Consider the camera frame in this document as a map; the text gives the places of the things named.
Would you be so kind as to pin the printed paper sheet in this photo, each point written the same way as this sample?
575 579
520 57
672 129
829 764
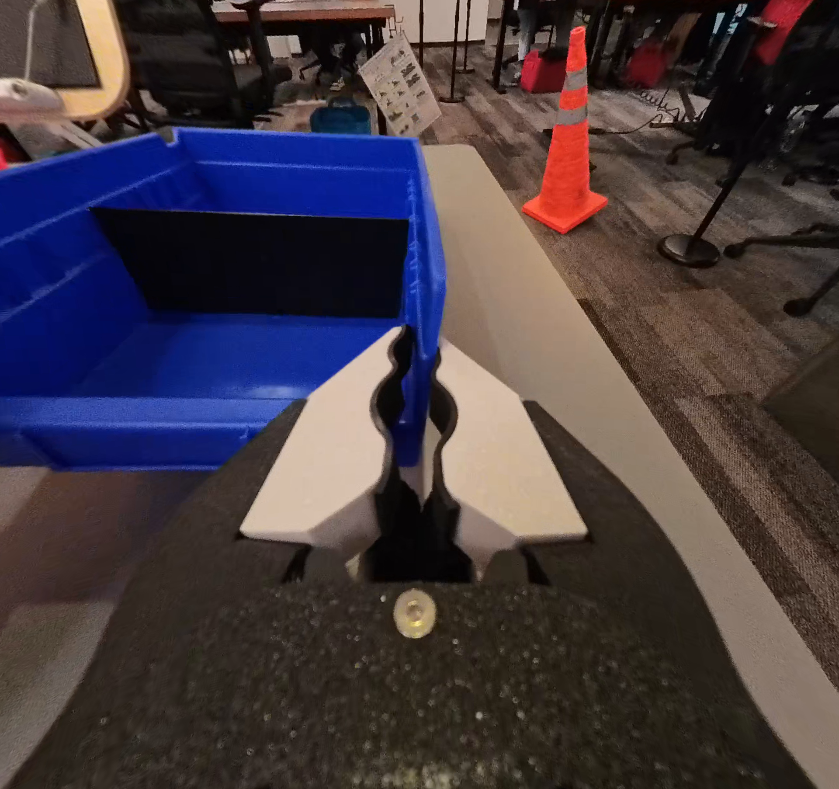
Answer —
400 87

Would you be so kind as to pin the orange traffic cone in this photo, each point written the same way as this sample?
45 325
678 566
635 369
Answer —
567 146

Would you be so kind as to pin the black office chair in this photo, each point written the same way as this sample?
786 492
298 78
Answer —
773 81
170 35

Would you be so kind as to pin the blue bag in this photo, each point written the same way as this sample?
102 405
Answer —
341 119

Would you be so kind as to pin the grey desk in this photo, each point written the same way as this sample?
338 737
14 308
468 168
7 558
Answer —
557 376

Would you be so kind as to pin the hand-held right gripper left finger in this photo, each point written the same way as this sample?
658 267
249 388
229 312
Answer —
321 468

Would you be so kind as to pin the black bin divider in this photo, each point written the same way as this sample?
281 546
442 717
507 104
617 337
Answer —
262 264

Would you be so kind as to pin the black pole base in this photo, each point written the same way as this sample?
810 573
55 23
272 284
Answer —
689 251

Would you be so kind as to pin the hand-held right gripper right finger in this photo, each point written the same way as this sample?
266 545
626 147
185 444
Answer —
511 474

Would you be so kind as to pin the blue storage bin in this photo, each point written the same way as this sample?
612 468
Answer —
196 363

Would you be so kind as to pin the red storage bin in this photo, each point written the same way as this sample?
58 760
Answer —
543 71

